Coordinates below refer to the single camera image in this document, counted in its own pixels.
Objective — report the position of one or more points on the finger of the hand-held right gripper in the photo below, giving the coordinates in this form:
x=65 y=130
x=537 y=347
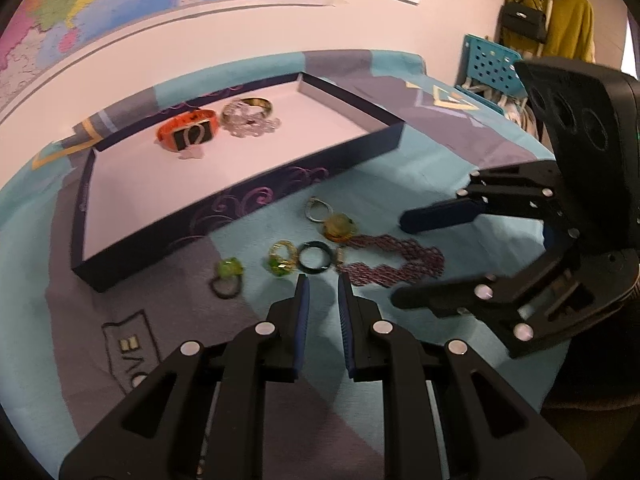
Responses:
x=440 y=215
x=450 y=297

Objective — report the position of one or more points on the orange smart band watch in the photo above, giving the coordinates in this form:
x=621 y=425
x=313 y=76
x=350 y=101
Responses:
x=170 y=132

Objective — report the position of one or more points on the dark blue cardboard box tray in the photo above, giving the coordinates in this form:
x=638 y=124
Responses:
x=225 y=160

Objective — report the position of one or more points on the teal perforated chair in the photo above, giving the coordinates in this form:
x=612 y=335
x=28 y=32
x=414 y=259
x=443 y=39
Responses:
x=492 y=65

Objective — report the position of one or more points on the blue grey printed blanket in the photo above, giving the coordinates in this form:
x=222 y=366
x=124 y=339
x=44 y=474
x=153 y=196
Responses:
x=425 y=125

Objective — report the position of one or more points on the yellow coat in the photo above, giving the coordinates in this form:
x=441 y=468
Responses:
x=567 y=20

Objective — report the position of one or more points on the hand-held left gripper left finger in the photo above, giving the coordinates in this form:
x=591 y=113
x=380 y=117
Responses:
x=301 y=330

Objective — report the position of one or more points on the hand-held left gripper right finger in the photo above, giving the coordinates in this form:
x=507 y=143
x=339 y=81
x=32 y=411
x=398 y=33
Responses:
x=345 y=325

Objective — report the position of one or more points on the white patterned cloth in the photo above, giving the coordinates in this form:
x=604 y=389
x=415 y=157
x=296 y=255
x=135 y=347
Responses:
x=522 y=117

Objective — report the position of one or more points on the gold bangle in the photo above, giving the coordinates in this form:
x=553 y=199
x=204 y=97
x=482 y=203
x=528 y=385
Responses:
x=262 y=105

